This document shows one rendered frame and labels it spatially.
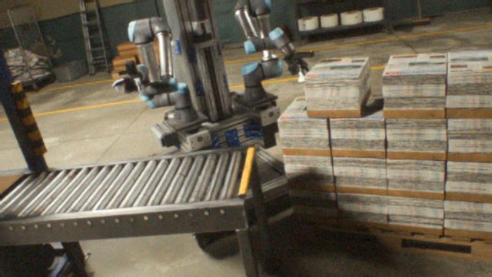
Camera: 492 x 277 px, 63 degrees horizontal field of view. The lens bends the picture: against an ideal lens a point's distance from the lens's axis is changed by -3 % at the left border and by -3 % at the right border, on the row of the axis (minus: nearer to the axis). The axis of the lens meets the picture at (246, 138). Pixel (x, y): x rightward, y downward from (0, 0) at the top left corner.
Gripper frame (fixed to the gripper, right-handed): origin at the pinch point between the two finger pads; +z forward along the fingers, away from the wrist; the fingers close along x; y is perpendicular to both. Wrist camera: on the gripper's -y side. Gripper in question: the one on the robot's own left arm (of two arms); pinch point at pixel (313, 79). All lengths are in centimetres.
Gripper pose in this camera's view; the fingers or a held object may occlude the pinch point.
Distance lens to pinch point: 236.0
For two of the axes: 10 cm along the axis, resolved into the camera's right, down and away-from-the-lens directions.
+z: 5.9, 7.9, 1.2
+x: -4.0, 4.3, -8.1
